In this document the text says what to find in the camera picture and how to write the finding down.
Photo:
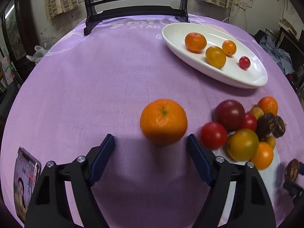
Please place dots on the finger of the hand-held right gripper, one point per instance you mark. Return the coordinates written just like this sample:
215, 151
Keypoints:
293, 188

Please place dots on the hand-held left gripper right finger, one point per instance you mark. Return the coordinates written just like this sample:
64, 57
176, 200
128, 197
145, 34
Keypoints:
198, 159

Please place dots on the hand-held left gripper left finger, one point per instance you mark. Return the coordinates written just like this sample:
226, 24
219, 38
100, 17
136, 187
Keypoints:
103, 158

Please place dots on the dark brown water chestnut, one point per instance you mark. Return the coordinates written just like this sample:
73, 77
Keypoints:
292, 169
281, 127
266, 127

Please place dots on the large orange mandarin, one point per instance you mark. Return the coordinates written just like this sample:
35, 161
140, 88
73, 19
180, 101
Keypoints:
163, 122

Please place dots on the white oval dish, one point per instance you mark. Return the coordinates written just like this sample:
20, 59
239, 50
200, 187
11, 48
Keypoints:
213, 76

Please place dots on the white paper napkin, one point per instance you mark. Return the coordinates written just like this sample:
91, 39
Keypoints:
273, 180

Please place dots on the large green-orange tomato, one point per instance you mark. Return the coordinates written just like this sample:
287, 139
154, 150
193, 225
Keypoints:
242, 144

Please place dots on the small yellow fruit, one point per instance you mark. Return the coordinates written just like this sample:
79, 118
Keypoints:
271, 142
256, 112

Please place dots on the dark red tomato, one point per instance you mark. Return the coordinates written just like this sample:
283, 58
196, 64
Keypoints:
229, 114

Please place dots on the small red tomato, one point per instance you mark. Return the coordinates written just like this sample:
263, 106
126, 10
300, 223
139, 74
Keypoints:
249, 122

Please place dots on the smartphone with lit screen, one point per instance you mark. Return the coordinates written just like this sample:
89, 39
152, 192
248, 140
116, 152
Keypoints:
25, 182

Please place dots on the yellow-green tomato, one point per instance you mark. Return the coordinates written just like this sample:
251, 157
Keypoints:
215, 57

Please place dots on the red cherry tomato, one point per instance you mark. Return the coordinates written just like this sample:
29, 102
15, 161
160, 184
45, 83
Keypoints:
244, 62

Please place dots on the small orange tomato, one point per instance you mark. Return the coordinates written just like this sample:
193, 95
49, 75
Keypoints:
229, 48

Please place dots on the white plastic bag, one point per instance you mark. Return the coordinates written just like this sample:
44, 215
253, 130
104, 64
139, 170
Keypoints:
38, 54

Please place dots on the blue clothes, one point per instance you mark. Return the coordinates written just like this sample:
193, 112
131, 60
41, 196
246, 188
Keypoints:
279, 54

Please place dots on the black wooden stand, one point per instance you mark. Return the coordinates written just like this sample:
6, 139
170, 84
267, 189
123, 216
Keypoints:
136, 10

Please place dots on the dark wooden cabinet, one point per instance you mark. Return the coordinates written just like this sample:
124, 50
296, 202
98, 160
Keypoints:
14, 35

